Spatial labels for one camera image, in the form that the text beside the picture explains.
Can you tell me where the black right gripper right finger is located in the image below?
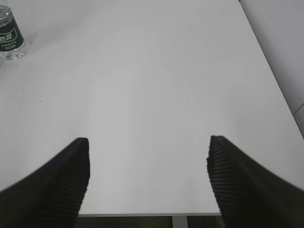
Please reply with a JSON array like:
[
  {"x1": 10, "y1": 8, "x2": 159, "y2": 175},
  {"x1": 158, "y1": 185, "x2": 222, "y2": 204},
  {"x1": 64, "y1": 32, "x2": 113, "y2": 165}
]
[{"x1": 207, "y1": 135, "x2": 304, "y2": 228}]

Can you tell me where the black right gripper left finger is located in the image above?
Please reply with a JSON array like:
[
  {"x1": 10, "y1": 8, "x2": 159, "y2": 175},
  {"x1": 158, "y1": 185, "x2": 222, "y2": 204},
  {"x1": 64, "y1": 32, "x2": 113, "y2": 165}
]
[{"x1": 0, "y1": 138, "x2": 90, "y2": 228}]

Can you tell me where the clear Cestbon water bottle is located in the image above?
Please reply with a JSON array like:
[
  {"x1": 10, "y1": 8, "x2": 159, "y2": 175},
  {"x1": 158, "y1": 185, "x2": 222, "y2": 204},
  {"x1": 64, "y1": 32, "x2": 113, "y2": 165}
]
[{"x1": 0, "y1": 5, "x2": 29, "y2": 60}]

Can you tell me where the white table leg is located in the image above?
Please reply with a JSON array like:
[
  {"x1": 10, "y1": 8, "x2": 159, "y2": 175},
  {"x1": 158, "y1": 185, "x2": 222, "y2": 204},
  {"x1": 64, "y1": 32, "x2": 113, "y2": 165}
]
[{"x1": 172, "y1": 216, "x2": 188, "y2": 228}]

